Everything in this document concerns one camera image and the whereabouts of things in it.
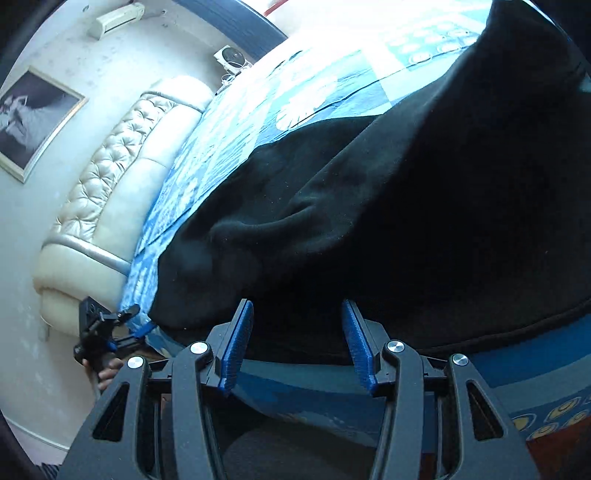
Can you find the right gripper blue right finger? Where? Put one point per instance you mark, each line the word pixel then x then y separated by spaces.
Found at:
pixel 362 346

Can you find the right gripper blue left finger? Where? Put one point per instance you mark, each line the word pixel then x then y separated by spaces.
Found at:
pixel 232 344

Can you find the black pants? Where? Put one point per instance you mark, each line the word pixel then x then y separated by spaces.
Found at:
pixel 459 219

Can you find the left hand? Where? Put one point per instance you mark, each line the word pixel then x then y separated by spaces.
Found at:
pixel 101 380

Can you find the cream tufted headboard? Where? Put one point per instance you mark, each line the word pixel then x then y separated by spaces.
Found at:
pixel 90 246

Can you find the framed black white photograph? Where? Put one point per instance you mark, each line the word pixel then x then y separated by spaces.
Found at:
pixel 33 111

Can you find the small white fan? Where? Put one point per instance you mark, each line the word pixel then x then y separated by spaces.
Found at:
pixel 232 60

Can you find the blue patterned bed sheet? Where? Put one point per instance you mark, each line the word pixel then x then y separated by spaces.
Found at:
pixel 542 380

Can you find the dark blue curtain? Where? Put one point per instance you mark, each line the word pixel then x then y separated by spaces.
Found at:
pixel 239 22

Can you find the white wall air conditioner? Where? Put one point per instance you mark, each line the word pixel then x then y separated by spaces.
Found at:
pixel 116 19

